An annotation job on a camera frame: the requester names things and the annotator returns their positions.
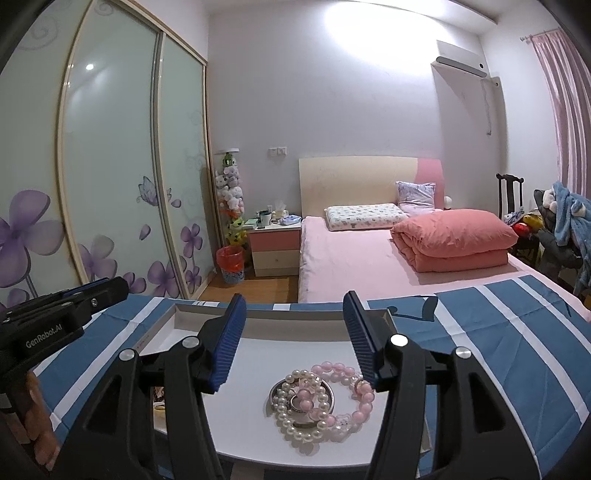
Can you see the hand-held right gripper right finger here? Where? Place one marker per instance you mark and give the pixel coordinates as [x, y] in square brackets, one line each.
[362, 341]

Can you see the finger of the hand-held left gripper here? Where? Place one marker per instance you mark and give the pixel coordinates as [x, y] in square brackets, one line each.
[81, 289]
[104, 297]

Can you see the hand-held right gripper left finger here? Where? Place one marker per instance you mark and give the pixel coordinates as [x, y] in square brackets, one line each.
[226, 350]

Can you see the grey cardboard box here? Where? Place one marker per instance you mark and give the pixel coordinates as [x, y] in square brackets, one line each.
[249, 406]

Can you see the silver cuff bangle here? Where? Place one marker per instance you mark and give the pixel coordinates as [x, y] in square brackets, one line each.
[330, 401]

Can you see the person's left hand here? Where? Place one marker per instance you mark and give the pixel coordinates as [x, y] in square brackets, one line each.
[39, 401]

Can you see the pink bed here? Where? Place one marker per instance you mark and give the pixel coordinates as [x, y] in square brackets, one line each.
[351, 263]

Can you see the blue bin with red bag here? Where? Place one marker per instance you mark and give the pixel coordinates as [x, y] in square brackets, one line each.
[231, 265]

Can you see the pink cream nightstand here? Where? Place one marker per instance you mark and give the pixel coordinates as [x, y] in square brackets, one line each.
[274, 251]

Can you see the white patterned pillow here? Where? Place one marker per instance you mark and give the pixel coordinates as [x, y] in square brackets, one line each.
[360, 218]

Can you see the floral sliding door wardrobe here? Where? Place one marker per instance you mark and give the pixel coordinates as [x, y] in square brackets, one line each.
[106, 161]

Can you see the folded pink quilt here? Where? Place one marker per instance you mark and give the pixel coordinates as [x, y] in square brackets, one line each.
[452, 240]

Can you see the tissue box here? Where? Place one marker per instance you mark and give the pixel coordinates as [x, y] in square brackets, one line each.
[280, 212]

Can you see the purple patterned pillow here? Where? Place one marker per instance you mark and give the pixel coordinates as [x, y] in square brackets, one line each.
[415, 196]

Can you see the hanging stuffed toys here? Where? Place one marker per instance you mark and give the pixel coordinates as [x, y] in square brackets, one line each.
[231, 194]

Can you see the cream pink headboard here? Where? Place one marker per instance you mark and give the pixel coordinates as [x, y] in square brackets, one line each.
[351, 184]

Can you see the colourful toy pile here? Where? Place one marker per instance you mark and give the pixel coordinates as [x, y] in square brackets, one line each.
[524, 226]

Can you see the dark wooden chair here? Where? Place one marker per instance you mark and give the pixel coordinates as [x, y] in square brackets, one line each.
[502, 194]

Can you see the pile of clothes and toys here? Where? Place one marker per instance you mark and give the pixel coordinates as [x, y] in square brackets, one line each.
[549, 251]

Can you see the white air conditioner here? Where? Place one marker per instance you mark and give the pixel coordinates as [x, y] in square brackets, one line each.
[457, 57]

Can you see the pink curtain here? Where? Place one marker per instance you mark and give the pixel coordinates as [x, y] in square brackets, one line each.
[565, 101]

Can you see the white wall outlet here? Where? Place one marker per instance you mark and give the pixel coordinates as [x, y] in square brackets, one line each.
[277, 150]

